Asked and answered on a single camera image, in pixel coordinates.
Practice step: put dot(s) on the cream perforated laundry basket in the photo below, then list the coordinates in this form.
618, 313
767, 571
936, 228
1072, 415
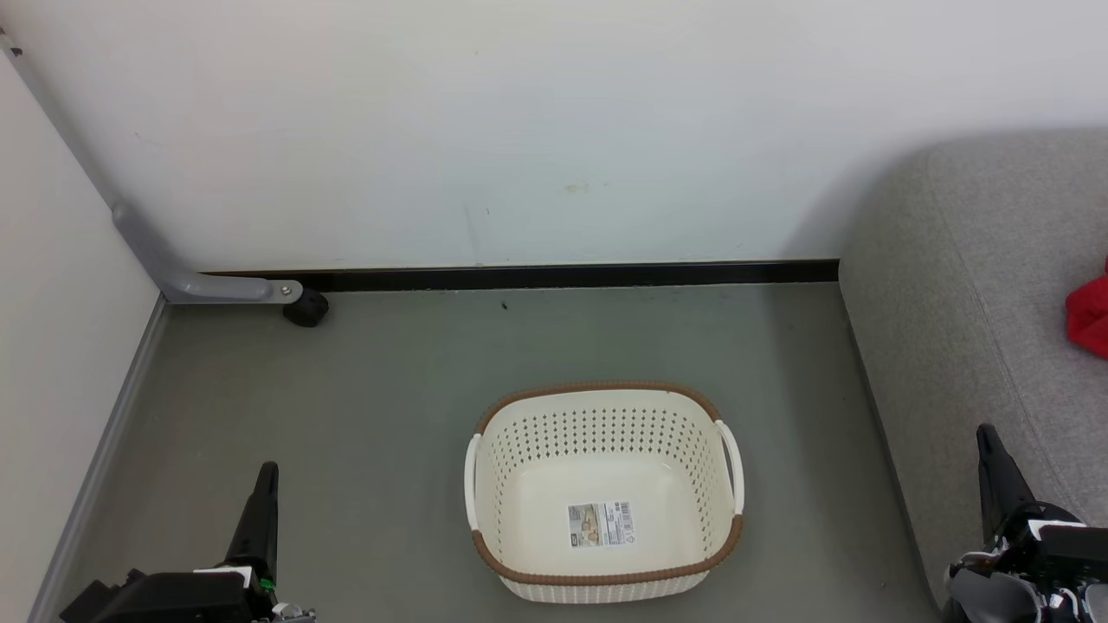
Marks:
537, 519

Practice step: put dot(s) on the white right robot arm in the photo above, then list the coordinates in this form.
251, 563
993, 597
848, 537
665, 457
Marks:
987, 597

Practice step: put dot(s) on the paper label sticker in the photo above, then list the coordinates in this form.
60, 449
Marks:
602, 524

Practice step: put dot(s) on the black caster wheel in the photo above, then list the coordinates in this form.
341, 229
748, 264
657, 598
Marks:
307, 310

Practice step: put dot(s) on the grey metal frame leg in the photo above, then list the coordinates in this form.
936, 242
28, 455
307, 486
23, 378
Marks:
208, 287

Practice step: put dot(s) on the black wall baseboard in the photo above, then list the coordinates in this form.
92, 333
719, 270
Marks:
563, 276

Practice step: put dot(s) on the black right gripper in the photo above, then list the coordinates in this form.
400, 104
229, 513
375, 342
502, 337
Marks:
1060, 554

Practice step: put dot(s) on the grey fabric sofa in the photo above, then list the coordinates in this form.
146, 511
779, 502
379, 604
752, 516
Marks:
952, 303

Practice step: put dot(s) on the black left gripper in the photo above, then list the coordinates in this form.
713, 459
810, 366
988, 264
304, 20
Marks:
173, 599

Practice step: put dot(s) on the grey wall baseboard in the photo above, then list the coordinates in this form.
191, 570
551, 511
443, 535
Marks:
104, 450

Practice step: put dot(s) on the red and white jersey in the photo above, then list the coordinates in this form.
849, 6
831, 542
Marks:
1092, 316

